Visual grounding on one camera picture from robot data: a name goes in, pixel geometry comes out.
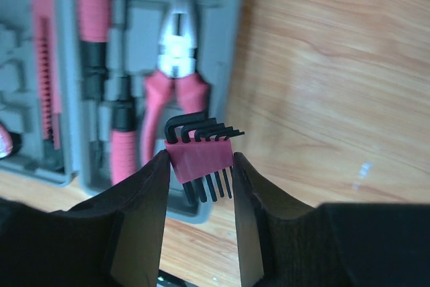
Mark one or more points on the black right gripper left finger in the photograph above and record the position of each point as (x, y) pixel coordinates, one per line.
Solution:
(111, 239)

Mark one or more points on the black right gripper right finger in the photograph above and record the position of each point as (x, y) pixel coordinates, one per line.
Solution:
(284, 242)

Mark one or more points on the pink black screwdriver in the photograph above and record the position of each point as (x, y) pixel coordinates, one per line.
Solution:
(95, 19)
(123, 131)

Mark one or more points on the pink hex key set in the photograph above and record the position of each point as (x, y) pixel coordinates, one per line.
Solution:
(201, 155)

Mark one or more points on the red black tape roll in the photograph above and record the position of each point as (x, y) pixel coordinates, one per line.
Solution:
(10, 142)

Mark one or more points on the pink black pliers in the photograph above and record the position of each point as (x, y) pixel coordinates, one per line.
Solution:
(175, 73)

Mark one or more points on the pink black utility knife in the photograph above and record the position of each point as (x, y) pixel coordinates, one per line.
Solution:
(45, 48)

